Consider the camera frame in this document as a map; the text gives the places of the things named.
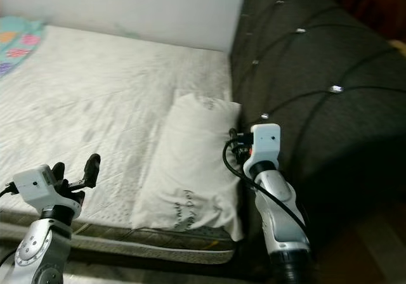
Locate white printed pillow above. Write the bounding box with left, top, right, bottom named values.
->
left=131, top=91, right=246, bottom=243

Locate white quilted mattress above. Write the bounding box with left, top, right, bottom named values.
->
left=0, top=25, right=248, bottom=266

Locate dark tufted headboard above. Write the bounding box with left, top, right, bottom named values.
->
left=230, top=0, right=406, bottom=284

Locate teal heart-pattern blanket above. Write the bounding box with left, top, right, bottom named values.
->
left=0, top=16, right=46, bottom=77

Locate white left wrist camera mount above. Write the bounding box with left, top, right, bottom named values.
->
left=12, top=164, right=83, bottom=212

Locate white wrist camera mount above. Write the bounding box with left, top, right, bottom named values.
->
left=247, top=123, right=283, bottom=174
left=12, top=164, right=83, bottom=212

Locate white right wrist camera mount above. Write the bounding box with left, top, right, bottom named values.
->
left=247, top=123, right=283, bottom=174

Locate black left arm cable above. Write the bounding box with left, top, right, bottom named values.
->
left=0, top=181, right=18, bottom=269

